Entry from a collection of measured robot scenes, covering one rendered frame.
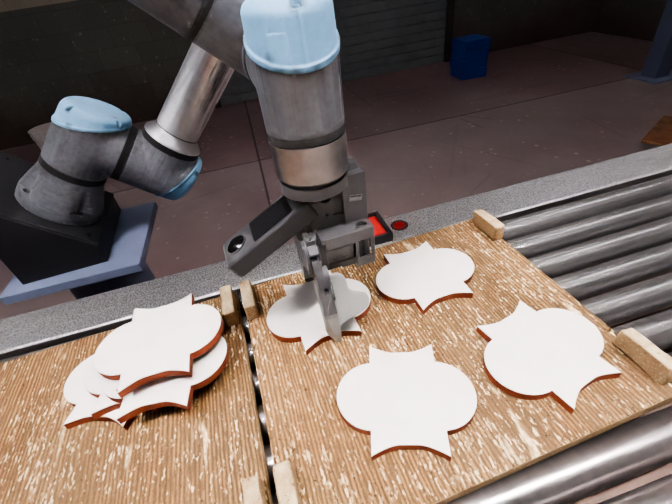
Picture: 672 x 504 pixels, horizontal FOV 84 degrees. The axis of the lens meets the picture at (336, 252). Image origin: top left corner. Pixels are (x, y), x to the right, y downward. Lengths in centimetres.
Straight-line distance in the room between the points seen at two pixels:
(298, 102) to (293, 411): 31
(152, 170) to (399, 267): 54
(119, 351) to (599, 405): 51
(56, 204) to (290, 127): 64
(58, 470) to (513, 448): 46
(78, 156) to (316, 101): 61
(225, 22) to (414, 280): 37
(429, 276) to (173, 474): 38
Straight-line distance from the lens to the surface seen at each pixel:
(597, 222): 75
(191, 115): 82
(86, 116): 84
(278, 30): 32
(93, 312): 72
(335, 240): 40
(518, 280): 57
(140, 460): 48
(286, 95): 33
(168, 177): 86
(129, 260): 89
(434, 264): 56
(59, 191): 90
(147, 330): 51
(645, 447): 49
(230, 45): 41
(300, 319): 50
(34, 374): 65
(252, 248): 40
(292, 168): 35
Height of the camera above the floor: 132
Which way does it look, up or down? 39 degrees down
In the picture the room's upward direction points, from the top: 9 degrees counter-clockwise
